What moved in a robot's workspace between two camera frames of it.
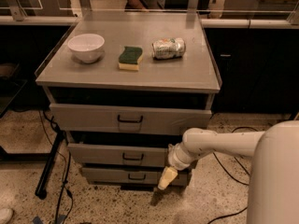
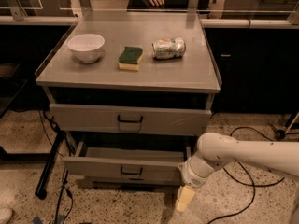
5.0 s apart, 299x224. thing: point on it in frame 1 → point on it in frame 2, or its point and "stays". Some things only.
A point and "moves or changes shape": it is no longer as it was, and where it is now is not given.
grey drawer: x=117 y=155 moves or changes shape
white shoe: x=6 y=214 stays
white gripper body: x=176 y=158 → x=189 y=175
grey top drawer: x=127 y=119 stays
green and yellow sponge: x=129 y=59 stays
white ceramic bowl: x=87 y=48 stays
